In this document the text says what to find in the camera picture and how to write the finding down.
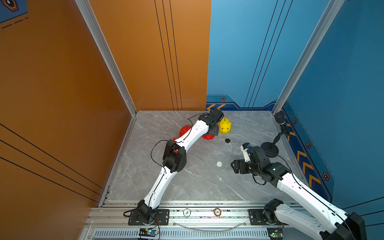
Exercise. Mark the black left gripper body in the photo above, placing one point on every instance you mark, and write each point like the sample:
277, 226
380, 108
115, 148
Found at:
215, 131

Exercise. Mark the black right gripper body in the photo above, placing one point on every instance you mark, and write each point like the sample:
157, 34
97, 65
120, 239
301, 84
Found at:
248, 168

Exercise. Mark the yellow piggy bank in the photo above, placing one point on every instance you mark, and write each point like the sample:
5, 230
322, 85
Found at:
225, 126

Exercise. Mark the white round bank plug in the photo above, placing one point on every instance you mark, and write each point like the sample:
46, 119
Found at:
219, 164

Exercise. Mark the red piggy bank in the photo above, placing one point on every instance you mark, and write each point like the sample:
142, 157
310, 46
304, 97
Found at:
184, 130
208, 137

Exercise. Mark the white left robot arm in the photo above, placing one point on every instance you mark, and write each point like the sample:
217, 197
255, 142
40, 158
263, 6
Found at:
175, 159

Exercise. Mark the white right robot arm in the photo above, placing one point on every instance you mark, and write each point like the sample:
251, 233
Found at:
325, 221

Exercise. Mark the green circuit board right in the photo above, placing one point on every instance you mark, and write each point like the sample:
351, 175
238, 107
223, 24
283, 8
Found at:
275, 234

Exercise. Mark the green circuit board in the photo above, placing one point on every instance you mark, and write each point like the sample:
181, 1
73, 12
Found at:
148, 233
275, 234

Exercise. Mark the green circuit board left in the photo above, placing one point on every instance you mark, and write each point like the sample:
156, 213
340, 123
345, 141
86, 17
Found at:
148, 233

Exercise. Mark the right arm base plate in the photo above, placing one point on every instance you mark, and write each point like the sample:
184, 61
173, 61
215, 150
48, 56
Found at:
263, 217

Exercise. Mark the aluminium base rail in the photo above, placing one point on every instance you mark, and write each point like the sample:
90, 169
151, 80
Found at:
207, 220

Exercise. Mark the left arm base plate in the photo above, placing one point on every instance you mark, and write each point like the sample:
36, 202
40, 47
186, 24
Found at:
161, 216

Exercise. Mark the aluminium corner post right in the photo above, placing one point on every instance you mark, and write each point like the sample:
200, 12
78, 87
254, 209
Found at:
327, 18

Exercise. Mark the aluminium corner post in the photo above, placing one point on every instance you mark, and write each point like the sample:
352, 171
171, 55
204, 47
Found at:
327, 18
101, 42

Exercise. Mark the aluminium corner post left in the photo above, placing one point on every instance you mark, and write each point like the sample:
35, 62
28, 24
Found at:
101, 42

